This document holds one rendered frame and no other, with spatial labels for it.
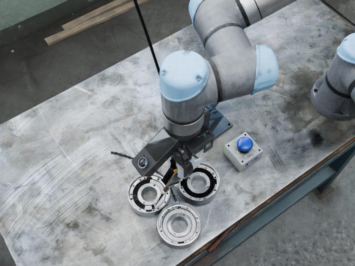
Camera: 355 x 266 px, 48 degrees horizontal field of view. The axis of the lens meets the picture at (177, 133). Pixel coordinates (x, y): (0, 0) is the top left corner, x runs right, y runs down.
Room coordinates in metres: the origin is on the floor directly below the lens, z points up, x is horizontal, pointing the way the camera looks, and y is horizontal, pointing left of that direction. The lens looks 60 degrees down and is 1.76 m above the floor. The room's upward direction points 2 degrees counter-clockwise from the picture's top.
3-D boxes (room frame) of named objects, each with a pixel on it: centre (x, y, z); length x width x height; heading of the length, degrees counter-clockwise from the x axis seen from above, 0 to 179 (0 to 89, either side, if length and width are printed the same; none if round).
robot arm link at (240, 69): (0.43, -0.10, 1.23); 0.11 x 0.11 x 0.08; 16
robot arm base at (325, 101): (0.65, -0.46, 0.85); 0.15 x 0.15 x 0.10
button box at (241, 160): (0.48, -0.17, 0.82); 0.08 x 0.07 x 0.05; 124
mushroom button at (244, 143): (0.48, -0.17, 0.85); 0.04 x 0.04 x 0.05
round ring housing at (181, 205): (0.29, 0.00, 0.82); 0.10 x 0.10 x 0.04
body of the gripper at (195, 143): (0.40, -0.02, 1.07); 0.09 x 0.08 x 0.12; 126
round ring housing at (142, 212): (0.37, 0.07, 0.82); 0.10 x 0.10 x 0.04
